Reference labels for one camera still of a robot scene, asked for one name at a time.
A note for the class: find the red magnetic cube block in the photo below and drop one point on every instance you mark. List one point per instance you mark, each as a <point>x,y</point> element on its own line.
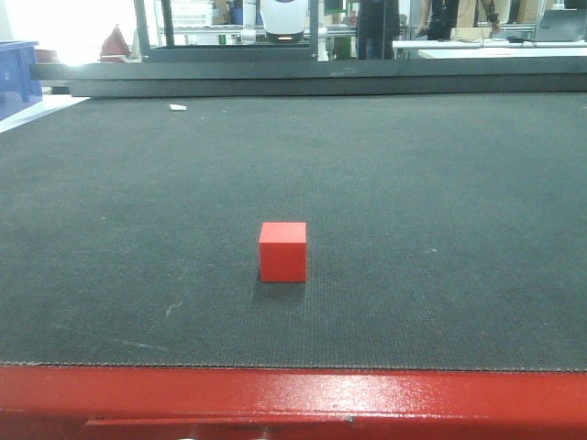
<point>283,252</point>

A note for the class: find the black textured table mat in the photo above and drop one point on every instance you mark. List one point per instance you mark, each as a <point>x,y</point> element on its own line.
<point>443,232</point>

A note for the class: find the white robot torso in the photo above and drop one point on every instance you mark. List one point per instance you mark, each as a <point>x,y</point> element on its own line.
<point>284,21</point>

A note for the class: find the white background table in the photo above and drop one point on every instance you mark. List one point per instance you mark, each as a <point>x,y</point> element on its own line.
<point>490,49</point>

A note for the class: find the red cone-shaped object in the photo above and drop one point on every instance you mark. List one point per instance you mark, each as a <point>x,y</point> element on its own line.
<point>115,48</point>

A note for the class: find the blue plastic stool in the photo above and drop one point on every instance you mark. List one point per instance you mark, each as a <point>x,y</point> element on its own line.
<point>16,58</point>

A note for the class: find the red metal table edge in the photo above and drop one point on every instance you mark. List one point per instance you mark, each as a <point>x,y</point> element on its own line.
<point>235,403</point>

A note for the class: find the grey laptop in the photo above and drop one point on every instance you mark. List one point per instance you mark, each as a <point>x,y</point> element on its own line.
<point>565,25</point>

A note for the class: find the black metal frame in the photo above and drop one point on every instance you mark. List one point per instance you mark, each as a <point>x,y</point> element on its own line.
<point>229,31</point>

